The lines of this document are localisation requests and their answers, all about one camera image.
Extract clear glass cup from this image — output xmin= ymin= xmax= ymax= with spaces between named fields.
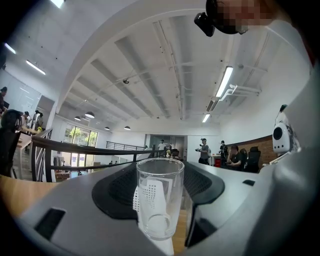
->
xmin=136 ymin=157 xmax=185 ymax=241

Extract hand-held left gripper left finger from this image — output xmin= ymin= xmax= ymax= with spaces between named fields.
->
xmin=17 ymin=162 xmax=163 ymax=256

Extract person's head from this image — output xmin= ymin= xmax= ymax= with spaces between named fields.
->
xmin=206 ymin=0 xmax=276 ymax=35

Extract black head-worn camera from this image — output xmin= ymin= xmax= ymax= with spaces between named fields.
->
xmin=193 ymin=11 xmax=216 ymax=38

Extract glass entrance doors and windows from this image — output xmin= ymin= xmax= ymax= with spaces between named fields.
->
xmin=62 ymin=123 xmax=99 ymax=168

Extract black balcony railing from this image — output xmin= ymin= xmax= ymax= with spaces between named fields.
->
xmin=106 ymin=141 xmax=146 ymax=151

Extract black railing wooden handrail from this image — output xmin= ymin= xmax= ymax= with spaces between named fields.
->
xmin=31 ymin=128 xmax=161 ymax=183

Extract white ceiling pipes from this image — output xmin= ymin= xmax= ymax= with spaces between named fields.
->
xmin=219 ymin=84 xmax=262 ymax=101

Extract ceiling air conditioner unit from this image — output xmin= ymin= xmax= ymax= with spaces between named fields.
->
xmin=206 ymin=96 xmax=221 ymax=113

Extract light wooden office desk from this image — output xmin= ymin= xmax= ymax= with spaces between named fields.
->
xmin=17 ymin=127 xmax=43 ymax=151

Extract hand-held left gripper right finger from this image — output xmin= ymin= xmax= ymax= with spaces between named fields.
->
xmin=179 ymin=161 xmax=261 ymax=256

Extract white dome backpack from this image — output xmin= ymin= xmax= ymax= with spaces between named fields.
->
xmin=271 ymin=122 xmax=302 ymax=155

